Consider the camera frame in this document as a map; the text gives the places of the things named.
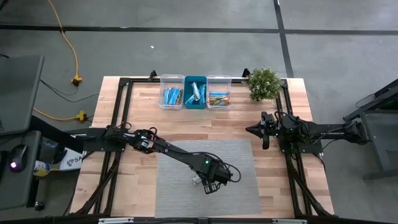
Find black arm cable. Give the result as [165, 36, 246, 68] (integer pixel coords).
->
[275, 110, 312, 127]
[214, 152, 242, 184]

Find black desk crossbar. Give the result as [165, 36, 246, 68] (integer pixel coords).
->
[29, 115, 85, 154]

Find dark grey desk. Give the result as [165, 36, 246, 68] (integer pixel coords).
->
[0, 129, 42, 210]
[0, 55, 45, 136]

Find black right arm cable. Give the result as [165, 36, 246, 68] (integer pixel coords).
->
[275, 110, 312, 127]

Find dark metal desk frame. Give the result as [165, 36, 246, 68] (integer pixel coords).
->
[343, 78, 398, 182]

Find clear plastic bin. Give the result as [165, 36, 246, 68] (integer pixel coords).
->
[206, 74, 233, 112]
[158, 73, 186, 111]

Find bottle with yellow label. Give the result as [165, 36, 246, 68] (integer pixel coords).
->
[32, 160, 52, 177]

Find black aluminium rig frame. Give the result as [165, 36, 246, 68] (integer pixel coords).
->
[70, 70, 335, 224]

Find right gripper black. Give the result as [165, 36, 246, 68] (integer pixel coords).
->
[245, 111, 282, 151]

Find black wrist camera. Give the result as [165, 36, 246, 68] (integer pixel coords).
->
[267, 113, 280, 127]
[217, 169, 233, 185]

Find white printed bag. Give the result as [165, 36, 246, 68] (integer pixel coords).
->
[58, 148, 85, 172]

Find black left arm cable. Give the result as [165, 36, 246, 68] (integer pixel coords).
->
[214, 152, 242, 184]

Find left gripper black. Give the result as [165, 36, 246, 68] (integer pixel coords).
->
[198, 166, 220, 195]

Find grey woven placemat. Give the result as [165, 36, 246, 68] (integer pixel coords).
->
[154, 139, 262, 218]

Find black floor cable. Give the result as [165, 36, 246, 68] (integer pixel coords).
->
[39, 79, 100, 103]

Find teal plastic bin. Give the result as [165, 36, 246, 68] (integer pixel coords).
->
[183, 75, 208, 110]

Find yellow extension cord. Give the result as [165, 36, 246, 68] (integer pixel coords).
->
[46, 0, 84, 87]
[33, 107, 88, 123]

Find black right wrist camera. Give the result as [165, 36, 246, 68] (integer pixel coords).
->
[267, 113, 280, 127]

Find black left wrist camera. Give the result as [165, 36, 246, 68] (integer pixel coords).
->
[217, 169, 233, 185]

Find black computer mouse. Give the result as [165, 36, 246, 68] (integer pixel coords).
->
[8, 144, 29, 174]

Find potted green plant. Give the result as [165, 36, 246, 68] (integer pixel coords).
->
[247, 67, 282, 102]

